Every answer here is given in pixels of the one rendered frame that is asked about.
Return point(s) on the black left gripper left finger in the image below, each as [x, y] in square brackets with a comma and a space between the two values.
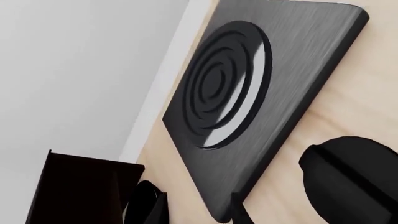
[149, 207]

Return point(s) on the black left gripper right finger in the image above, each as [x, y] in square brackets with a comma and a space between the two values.
[241, 214]

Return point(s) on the dark brown wooden cabinet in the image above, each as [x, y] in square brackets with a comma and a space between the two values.
[81, 189]

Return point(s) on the round black stove knob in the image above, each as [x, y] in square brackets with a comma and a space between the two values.
[351, 182]

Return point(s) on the flat black stove plate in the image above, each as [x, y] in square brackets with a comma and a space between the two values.
[289, 70]

